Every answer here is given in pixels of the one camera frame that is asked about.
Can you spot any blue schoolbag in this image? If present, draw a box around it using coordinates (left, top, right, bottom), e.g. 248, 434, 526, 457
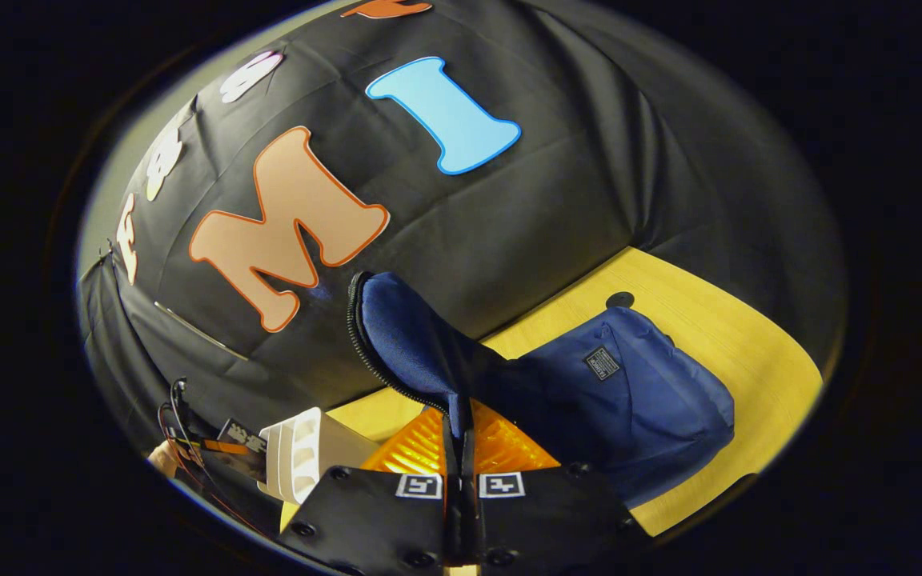
347, 270, 736, 510

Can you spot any black backdrop cloth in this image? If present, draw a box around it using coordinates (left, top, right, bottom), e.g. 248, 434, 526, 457
77, 0, 848, 521

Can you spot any dark cover book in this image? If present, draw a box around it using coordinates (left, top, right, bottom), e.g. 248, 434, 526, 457
216, 418, 270, 482

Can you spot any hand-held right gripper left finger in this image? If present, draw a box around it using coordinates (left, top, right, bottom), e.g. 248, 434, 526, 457
277, 404, 463, 576

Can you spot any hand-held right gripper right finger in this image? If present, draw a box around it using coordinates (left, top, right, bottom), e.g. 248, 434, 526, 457
461, 398, 655, 576

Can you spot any white bookshelf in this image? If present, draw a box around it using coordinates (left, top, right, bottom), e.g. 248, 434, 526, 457
259, 406, 382, 506

